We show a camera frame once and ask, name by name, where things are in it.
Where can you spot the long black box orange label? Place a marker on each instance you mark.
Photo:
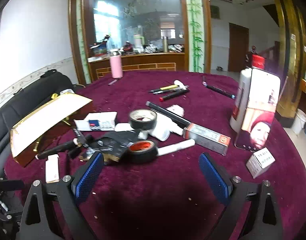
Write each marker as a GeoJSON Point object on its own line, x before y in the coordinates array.
{"type": "Point", "coordinates": [205, 137]}

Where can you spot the wooden cabinet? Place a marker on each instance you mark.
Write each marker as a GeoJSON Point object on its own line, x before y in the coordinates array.
{"type": "Point", "coordinates": [143, 58]}

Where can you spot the large white bottle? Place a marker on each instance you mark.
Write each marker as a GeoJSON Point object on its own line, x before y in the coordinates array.
{"type": "Point", "coordinates": [239, 97]}

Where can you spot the white plastic bottle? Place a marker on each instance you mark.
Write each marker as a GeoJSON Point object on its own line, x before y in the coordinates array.
{"type": "Point", "coordinates": [163, 130]}

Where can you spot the crumpled white tissue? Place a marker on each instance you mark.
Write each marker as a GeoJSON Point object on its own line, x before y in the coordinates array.
{"type": "Point", "coordinates": [176, 110]}

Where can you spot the small white carton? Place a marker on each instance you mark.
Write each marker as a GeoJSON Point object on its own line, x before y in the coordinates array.
{"type": "Point", "coordinates": [52, 170]}

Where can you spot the white bucket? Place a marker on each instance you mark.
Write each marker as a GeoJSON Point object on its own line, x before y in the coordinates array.
{"type": "Point", "coordinates": [299, 122]}

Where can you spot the wooden stair railing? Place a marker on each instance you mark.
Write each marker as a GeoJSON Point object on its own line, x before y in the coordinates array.
{"type": "Point", "coordinates": [271, 55]}

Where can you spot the red capped bottle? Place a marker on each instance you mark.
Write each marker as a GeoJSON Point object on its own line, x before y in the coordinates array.
{"type": "Point", "coordinates": [258, 61]}

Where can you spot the blue cardboard box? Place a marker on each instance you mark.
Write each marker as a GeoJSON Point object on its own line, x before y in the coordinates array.
{"type": "Point", "coordinates": [100, 48]}

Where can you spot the black marker red cap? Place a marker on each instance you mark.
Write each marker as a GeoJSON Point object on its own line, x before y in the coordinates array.
{"type": "Point", "coordinates": [173, 96]}

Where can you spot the steel flask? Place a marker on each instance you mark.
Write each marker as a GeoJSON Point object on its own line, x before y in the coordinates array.
{"type": "Point", "coordinates": [165, 45]}

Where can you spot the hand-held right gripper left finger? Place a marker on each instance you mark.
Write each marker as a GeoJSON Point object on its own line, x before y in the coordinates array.
{"type": "Point", "coordinates": [89, 177]}

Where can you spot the clear pen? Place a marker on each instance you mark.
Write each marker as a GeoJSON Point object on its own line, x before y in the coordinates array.
{"type": "Point", "coordinates": [156, 93]}

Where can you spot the black foil packet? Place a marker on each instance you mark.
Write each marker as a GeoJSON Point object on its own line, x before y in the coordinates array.
{"type": "Point", "coordinates": [112, 146]}

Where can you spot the small silver medicine box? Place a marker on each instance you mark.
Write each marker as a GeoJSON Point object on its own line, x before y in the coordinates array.
{"type": "Point", "coordinates": [259, 162]}

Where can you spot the small white plastic piece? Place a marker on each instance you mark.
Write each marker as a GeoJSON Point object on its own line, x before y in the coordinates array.
{"type": "Point", "coordinates": [179, 83]}

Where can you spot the dark shoes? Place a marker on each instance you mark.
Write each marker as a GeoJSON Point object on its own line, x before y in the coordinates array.
{"type": "Point", "coordinates": [220, 68]}

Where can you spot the maroon tablecloth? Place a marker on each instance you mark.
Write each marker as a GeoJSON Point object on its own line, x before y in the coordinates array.
{"type": "Point", "coordinates": [153, 180]}

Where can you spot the gold rimmed white box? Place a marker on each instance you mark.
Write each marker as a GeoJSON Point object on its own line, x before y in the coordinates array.
{"type": "Point", "coordinates": [42, 122]}

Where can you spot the white snack bag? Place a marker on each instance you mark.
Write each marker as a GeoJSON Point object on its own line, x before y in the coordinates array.
{"type": "Point", "coordinates": [67, 91]}

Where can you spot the thin black pen pink clip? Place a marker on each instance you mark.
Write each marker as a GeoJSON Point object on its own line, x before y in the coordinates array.
{"type": "Point", "coordinates": [204, 81]}

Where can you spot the white medicine box blue label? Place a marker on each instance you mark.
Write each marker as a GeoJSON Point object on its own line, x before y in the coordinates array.
{"type": "Point", "coordinates": [102, 121]}

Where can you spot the white green pitcher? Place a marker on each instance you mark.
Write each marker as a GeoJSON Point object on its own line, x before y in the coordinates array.
{"type": "Point", "coordinates": [138, 42]}

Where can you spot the smartphone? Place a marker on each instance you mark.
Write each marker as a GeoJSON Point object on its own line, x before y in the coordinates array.
{"type": "Point", "coordinates": [258, 120]}

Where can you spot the pink thermos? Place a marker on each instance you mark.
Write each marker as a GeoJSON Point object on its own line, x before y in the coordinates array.
{"type": "Point", "coordinates": [116, 67]}

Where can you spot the yellow black pen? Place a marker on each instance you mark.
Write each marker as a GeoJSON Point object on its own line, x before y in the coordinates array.
{"type": "Point", "coordinates": [168, 87]}

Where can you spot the wooden framed mirror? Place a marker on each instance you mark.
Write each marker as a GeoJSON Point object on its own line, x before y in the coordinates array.
{"type": "Point", "coordinates": [143, 10]}

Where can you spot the white silver tube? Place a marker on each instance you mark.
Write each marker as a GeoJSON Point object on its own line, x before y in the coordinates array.
{"type": "Point", "coordinates": [176, 147]}

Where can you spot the long black pen blue tip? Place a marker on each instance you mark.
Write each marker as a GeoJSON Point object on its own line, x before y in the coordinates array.
{"type": "Point", "coordinates": [220, 91]}

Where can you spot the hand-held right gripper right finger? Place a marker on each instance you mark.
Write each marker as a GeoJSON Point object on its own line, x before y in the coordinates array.
{"type": "Point", "coordinates": [214, 175]}

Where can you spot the wooden door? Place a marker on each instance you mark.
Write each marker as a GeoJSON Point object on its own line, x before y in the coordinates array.
{"type": "Point", "coordinates": [239, 47]}

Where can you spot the black leather sofa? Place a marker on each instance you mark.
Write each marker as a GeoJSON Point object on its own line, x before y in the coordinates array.
{"type": "Point", "coordinates": [17, 105]}

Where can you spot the dark pen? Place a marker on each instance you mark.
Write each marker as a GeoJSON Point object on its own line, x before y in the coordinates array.
{"type": "Point", "coordinates": [112, 82]}

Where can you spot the yellow plastic bag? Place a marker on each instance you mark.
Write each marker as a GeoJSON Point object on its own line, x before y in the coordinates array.
{"type": "Point", "coordinates": [54, 96]}

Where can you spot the black tape roll red core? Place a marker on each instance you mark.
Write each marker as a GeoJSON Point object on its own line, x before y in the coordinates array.
{"type": "Point", "coordinates": [145, 157]}

